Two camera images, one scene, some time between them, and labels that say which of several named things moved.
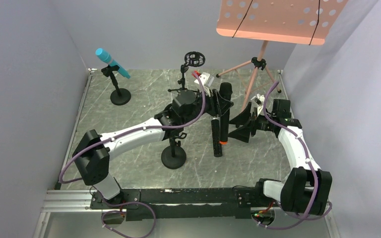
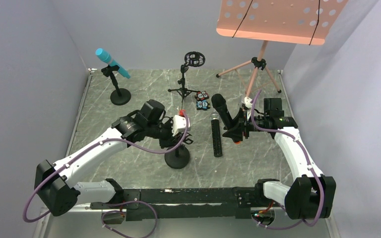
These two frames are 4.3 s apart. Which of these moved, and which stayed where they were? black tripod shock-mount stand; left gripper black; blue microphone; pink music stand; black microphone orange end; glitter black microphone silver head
Moved: black microphone orange end; left gripper black
Stayed: glitter black microphone silver head; black tripod shock-mount stand; blue microphone; pink music stand
